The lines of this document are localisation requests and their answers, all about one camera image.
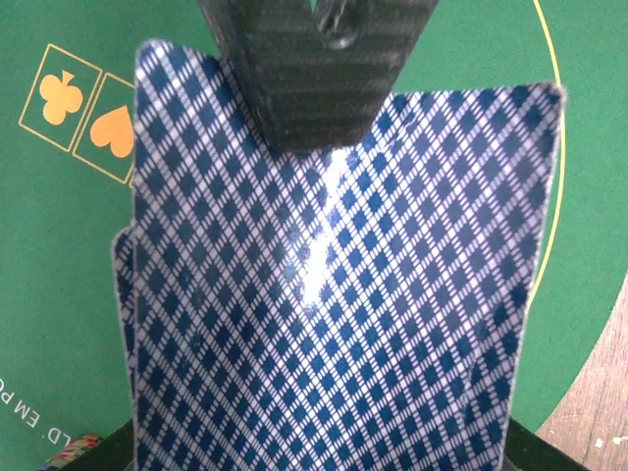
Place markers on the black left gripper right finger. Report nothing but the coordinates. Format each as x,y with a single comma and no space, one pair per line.
525,451

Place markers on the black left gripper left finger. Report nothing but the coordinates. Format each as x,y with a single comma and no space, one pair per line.
115,453

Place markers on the round green poker mat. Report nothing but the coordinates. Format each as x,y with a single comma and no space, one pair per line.
62,360

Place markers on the deck of grey cards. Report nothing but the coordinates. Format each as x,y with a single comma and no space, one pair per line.
122,255

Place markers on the dealt blue patterned card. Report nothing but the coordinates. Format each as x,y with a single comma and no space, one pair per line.
354,309

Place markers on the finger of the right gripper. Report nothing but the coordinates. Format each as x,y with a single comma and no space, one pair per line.
316,74

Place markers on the poker chip stack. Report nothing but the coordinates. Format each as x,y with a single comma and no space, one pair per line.
71,452

